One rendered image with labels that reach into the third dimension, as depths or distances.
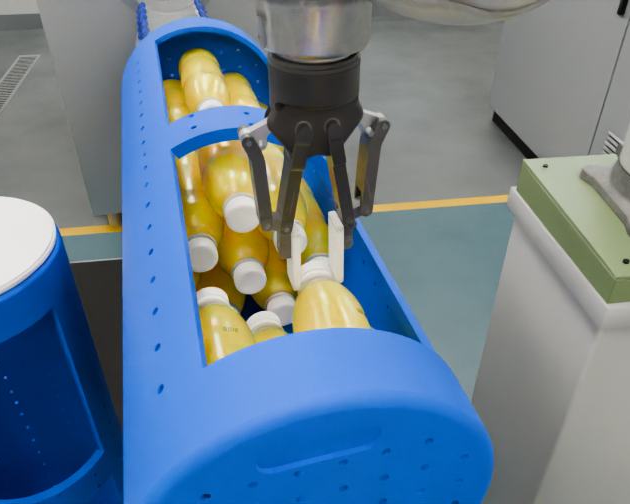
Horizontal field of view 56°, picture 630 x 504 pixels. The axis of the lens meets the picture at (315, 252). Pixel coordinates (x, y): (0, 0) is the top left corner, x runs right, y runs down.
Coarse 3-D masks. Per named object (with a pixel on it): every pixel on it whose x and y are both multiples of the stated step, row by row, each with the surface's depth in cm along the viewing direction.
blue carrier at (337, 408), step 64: (128, 64) 103; (128, 128) 84; (192, 128) 70; (128, 192) 71; (320, 192) 88; (128, 256) 61; (128, 320) 54; (192, 320) 45; (384, 320) 66; (128, 384) 48; (192, 384) 41; (256, 384) 38; (320, 384) 38; (384, 384) 38; (448, 384) 43; (128, 448) 44; (192, 448) 37; (256, 448) 37; (320, 448) 40; (384, 448) 41; (448, 448) 43
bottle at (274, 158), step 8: (272, 144) 84; (264, 152) 82; (272, 152) 82; (280, 152) 84; (272, 160) 80; (280, 160) 81; (272, 168) 78; (280, 168) 78; (272, 176) 76; (280, 176) 77; (272, 184) 75; (272, 192) 73; (272, 200) 73; (304, 200) 75; (272, 208) 72; (296, 208) 73; (304, 208) 74; (296, 216) 72; (304, 216) 73; (304, 224) 74; (264, 232) 73; (272, 232) 71; (272, 240) 72
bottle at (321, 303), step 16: (304, 288) 59; (320, 288) 57; (336, 288) 57; (304, 304) 56; (320, 304) 55; (336, 304) 55; (352, 304) 56; (304, 320) 55; (320, 320) 54; (336, 320) 54; (352, 320) 54
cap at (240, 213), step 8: (232, 200) 66; (240, 200) 66; (248, 200) 66; (232, 208) 65; (240, 208) 65; (248, 208) 66; (232, 216) 66; (240, 216) 66; (248, 216) 66; (256, 216) 67; (232, 224) 66; (240, 224) 67; (248, 224) 67; (256, 224) 67; (240, 232) 67
